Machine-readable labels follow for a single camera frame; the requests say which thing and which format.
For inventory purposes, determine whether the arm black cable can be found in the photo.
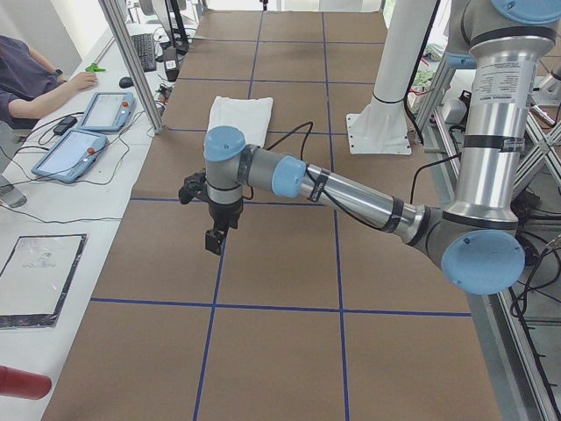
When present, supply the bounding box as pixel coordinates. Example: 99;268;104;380
243;122;461;229

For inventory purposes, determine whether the aluminium frame post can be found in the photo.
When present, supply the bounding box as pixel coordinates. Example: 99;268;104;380
98;0;163;134

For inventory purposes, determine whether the black power adapter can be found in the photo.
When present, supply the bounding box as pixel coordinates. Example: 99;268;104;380
53;116;78;136

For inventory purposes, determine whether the blue teach pendant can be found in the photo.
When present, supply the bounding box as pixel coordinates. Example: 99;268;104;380
32;129;108;183
78;92;135;132

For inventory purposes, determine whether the white printed t-shirt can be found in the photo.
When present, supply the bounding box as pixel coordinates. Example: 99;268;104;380
207;96;273;146

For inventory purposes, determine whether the seated person in purple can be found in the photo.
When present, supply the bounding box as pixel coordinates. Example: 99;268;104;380
1;35;97;130

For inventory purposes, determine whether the far blue teach pendant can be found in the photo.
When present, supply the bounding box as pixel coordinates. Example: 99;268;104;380
78;92;135;132

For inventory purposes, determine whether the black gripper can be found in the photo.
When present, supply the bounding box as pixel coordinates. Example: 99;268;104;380
205;200;242;255

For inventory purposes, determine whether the black computer keyboard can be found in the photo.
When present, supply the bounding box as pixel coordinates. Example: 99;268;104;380
131;33;157;72

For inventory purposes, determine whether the black framed silver sheet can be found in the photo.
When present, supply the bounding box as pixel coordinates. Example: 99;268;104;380
1;233;88;330

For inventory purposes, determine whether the near blue teach pendant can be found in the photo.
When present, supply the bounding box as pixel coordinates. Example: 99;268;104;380
32;129;108;183

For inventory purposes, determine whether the red cylinder bottle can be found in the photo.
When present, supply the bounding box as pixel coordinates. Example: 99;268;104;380
0;366;52;400

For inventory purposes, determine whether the white central pedestal column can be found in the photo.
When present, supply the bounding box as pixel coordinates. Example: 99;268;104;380
346;0;439;155

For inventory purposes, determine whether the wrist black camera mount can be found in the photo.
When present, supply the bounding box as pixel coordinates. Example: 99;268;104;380
178;171;209;204

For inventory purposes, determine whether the green plastic clamp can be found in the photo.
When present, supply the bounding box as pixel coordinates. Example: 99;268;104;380
85;62;106;74

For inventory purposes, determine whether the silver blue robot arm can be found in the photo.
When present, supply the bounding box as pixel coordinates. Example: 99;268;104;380
202;1;560;295

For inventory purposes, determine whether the black computer mouse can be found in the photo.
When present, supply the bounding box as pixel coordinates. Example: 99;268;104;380
118;76;133;89

